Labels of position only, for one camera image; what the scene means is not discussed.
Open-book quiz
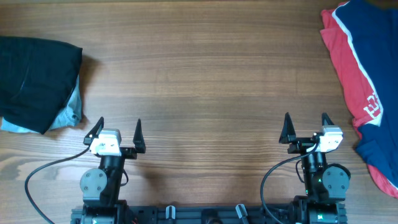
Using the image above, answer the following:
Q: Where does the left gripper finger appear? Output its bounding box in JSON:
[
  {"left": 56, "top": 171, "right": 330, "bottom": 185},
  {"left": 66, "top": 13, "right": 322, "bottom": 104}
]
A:
[
  {"left": 83, "top": 117, "right": 104, "bottom": 145},
  {"left": 133, "top": 119, "right": 146, "bottom": 153}
]

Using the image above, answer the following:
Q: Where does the black folded garment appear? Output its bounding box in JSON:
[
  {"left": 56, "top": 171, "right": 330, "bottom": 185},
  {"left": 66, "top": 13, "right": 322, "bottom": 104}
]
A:
[{"left": 1, "top": 36, "right": 82, "bottom": 134}]

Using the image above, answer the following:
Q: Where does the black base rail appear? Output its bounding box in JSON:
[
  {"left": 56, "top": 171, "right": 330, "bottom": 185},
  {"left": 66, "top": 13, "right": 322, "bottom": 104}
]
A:
[{"left": 70, "top": 203, "right": 348, "bottom": 224}]

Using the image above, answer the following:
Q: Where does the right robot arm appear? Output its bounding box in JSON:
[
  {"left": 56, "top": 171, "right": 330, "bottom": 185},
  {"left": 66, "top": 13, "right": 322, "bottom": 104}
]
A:
[{"left": 279, "top": 113, "right": 351, "bottom": 224}]

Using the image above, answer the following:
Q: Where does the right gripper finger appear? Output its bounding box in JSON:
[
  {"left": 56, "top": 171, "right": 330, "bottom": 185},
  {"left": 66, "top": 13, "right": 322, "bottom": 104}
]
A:
[
  {"left": 279, "top": 112, "right": 297, "bottom": 144},
  {"left": 322, "top": 113, "right": 334, "bottom": 126}
]

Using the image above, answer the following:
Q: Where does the left black cable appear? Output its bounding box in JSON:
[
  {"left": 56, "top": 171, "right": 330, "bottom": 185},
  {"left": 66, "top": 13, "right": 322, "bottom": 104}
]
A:
[{"left": 24, "top": 145, "right": 93, "bottom": 224}]

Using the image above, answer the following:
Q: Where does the right black cable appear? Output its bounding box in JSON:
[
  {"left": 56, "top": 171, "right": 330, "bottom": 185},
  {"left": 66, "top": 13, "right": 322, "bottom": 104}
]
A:
[{"left": 260, "top": 141, "right": 321, "bottom": 224}]

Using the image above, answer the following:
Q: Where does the black cable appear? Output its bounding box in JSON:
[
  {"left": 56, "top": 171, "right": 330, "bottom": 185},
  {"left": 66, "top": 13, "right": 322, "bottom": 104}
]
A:
[
  {"left": 260, "top": 141, "right": 321, "bottom": 224},
  {"left": 24, "top": 145, "right": 93, "bottom": 224}
]

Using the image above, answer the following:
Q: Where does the light grey folded garment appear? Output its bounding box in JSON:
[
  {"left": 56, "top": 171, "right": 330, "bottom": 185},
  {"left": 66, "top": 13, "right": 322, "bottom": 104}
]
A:
[{"left": 1, "top": 76, "right": 82, "bottom": 133}]

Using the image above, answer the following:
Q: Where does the blue polo shirt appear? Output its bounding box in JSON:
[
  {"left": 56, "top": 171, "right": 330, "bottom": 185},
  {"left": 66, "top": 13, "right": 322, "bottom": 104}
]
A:
[{"left": 333, "top": 1, "right": 397, "bottom": 185}]

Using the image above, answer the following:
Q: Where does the red t-shirt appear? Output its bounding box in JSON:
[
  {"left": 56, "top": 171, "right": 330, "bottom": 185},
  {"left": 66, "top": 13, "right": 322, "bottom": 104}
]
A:
[{"left": 320, "top": 1, "right": 398, "bottom": 199}]

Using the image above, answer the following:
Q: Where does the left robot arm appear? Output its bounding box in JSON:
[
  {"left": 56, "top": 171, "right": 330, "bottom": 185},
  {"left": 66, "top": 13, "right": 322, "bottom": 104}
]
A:
[{"left": 70, "top": 117, "right": 146, "bottom": 224}]

